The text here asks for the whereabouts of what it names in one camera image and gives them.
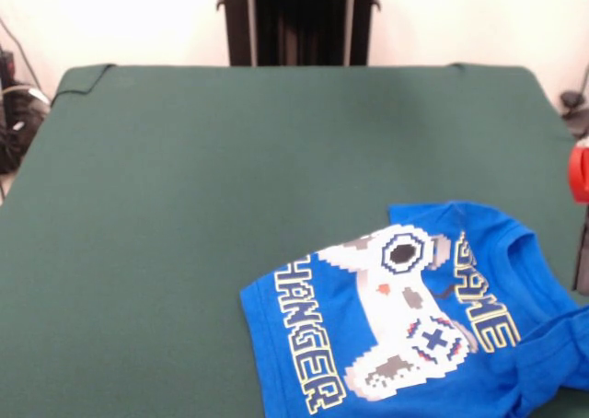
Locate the dark green table cloth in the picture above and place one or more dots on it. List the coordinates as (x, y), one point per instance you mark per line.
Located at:
(184, 206)

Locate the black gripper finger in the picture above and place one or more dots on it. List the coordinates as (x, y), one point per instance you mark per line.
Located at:
(580, 261)

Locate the small black box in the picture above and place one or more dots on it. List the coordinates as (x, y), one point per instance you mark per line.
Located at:
(7, 68)

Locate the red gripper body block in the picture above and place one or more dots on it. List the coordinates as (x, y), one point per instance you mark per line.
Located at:
(580, 176)

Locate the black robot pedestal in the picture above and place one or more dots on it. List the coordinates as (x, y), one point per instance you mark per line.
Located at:
(299, 22)

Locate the blue printed t-shirt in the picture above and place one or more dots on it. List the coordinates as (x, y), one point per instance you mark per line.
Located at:
(322, 344)

